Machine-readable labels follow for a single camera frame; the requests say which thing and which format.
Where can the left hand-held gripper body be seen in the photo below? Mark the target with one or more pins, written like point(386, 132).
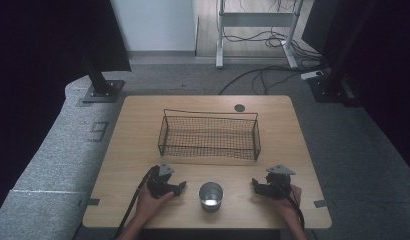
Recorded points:
point(159, 185)

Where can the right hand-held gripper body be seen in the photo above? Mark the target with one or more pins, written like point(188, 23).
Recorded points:
point(279, 183)

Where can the person's left hand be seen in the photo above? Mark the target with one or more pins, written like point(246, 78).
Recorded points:
point(148, 206)

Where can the person's right hand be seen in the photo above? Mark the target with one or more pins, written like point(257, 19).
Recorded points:
point(291, 206)

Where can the metal cup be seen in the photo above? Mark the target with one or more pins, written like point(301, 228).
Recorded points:
point(211, 196)

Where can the grey tape mark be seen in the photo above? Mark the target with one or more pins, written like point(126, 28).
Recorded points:
point(93, 201)
point(320, 203)

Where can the round dark table grommet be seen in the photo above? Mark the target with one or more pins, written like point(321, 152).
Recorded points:
point(239, 108)

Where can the grey floor outlet plate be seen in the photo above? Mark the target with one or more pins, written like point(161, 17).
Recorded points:
point(99, 131)

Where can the black metal stand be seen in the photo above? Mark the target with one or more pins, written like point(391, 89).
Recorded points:
point(329, 83)
point(101, 86)

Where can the white power strip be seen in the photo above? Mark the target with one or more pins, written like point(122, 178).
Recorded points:
point(311, 75)

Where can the dark curtain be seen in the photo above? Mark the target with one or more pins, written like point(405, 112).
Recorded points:
point(386, 83)
point(43, 50)

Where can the white metal desk frame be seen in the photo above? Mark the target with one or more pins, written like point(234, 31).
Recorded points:
point(256, 19)

